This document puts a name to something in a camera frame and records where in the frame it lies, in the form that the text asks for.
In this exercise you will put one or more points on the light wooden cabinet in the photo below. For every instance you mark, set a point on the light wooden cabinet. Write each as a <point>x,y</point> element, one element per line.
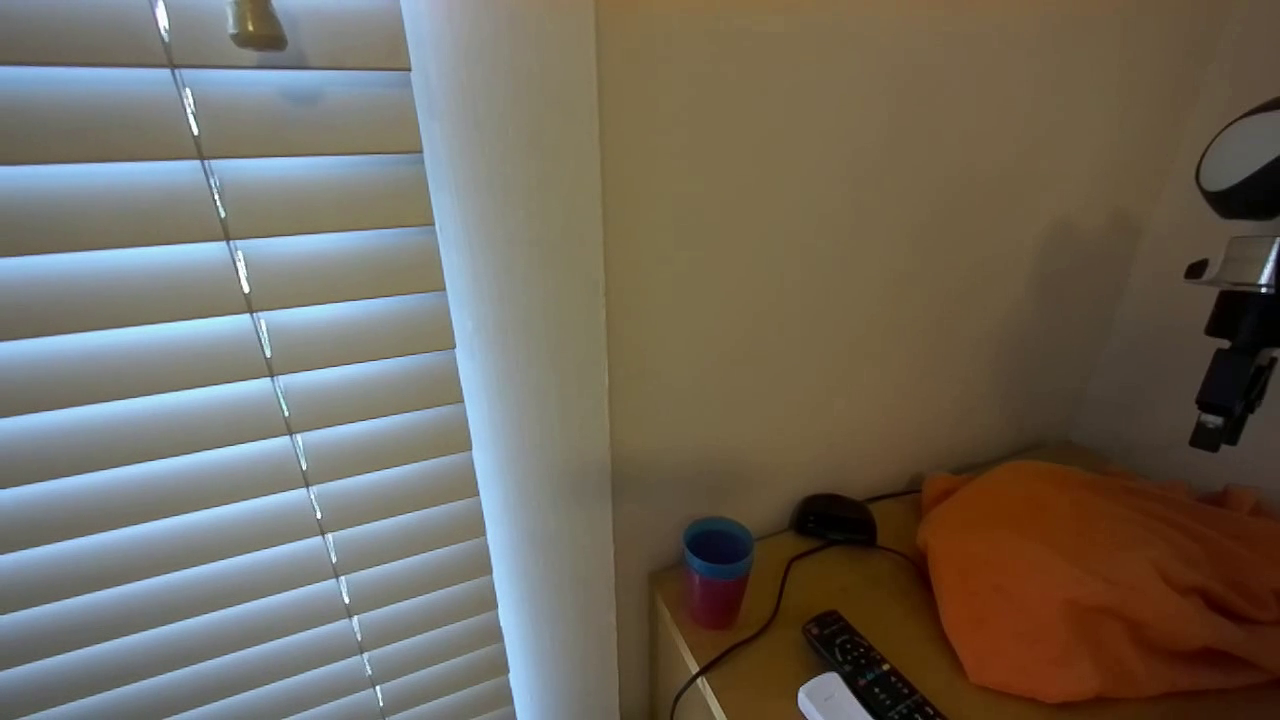
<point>756,662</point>

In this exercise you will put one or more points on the stacked blue and pink cups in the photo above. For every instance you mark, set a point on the stacked blue and pink cups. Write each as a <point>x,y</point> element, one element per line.
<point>719,566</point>

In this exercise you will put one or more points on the black power adapter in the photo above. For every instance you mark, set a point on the black power adapter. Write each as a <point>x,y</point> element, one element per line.
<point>832,517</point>

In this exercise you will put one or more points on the white remote control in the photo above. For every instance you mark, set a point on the white remote control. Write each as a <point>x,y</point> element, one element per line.
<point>831,697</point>

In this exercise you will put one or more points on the orange fleece towel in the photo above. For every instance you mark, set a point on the orange fleece towel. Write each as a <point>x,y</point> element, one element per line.
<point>1065,587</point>

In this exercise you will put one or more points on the brass blind cord knob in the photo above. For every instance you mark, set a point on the brass blind cord knob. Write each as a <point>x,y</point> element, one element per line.
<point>257,24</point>

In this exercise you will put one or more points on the black TV remote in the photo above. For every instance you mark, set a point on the black TV remote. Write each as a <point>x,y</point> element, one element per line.
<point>875,681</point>

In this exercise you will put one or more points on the white window blinds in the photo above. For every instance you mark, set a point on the white window blinds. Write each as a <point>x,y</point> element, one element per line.
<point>233,447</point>

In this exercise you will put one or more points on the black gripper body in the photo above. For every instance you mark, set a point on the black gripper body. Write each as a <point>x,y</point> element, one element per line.
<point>1244,330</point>

